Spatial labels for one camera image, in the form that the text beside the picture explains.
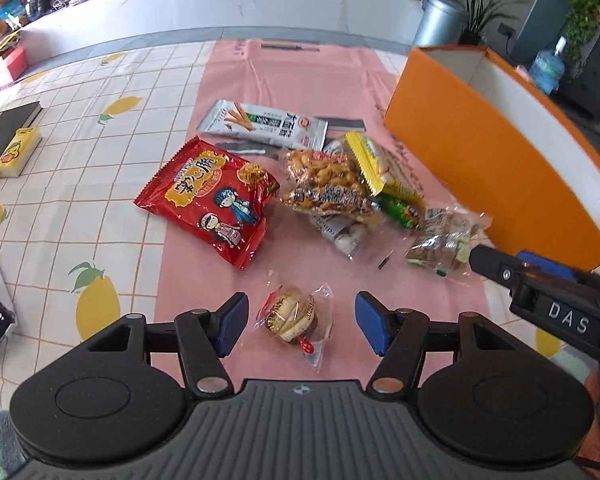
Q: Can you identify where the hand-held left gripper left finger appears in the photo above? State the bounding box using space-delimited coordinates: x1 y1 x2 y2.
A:
82 291 251 401

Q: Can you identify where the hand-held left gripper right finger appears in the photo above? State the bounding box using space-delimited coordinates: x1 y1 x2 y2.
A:
355 290 523 401

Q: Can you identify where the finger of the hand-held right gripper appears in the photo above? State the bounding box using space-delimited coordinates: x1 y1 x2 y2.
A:
468 245 533 293
517 251 577 283

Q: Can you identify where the clear bag of candies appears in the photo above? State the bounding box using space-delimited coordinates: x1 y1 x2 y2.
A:
405 205 493 286

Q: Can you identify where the small bun packet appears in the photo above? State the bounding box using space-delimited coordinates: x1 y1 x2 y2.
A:
252 270 337 373

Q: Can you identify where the small clear candy packet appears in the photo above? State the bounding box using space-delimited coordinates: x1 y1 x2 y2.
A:
312 215 368 261

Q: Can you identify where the orange cardboard box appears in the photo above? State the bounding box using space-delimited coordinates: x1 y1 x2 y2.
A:
383 45 600 272

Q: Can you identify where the red snack packet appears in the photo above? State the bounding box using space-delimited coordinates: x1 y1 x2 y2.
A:
133 135 281 272

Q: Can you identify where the yellow green snack packet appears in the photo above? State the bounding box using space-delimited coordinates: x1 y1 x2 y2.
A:
345 131 427 231

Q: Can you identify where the clear peanut packet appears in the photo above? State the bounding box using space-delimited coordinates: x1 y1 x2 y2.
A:
280 147 383 221

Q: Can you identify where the white stick snack packet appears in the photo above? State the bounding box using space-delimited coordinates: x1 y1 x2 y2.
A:
197 100 328 152

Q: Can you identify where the blue water jug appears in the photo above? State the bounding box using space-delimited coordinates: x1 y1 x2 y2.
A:
529 42 567 95

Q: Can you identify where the lemon print checkered tablecloth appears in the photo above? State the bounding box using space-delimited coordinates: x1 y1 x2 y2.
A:
0 42 600 480

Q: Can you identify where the long leaf potted plant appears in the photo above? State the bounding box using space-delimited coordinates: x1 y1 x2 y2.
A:
450 0 518 46

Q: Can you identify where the grey metal trash can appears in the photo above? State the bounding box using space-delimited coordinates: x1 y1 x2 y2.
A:
412 0 468 50

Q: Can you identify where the pink bottle print plastic bag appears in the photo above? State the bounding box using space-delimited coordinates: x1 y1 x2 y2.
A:
150 39 571 361

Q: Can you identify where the yellow small box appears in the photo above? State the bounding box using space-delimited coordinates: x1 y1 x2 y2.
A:
0 127 42 179

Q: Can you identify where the black book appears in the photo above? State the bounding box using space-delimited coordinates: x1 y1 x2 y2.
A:
0 101 43 211

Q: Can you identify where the white marble counter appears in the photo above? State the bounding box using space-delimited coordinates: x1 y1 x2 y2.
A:
17 0 426 66

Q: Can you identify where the red box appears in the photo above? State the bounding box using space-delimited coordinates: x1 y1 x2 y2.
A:
0 46 30 81

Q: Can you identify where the blue packet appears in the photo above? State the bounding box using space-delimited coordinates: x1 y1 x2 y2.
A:
0 0 28 26

